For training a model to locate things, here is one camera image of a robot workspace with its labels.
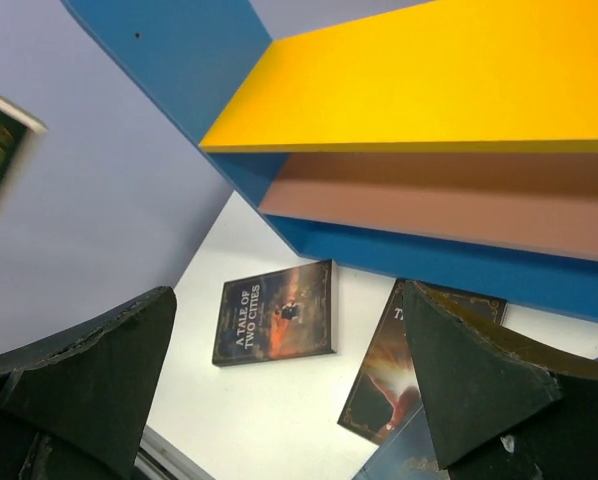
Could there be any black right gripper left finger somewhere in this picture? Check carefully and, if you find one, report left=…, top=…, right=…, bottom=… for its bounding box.
left=0, top=286, right=177, bottom=479

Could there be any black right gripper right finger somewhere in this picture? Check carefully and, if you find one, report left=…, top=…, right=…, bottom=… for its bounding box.
left=403, top=281, right=598, bottom=479

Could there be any Three Days To See book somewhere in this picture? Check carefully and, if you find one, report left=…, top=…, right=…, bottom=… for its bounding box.
left=337, top=278, right=509, bottom=447

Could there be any Jane Eyre blue book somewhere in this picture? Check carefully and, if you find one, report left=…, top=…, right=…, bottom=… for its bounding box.
left=353, top=349, right=598, bottom=480

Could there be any A Tale Of Two Cities book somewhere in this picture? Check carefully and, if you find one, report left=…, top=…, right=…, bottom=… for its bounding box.
left=212, top=260, right=339, bottom=367

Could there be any blue yellow wooden bookshelf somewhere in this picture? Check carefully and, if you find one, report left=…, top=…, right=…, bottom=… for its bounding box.
left=66, top=1, right=598, bottom=322

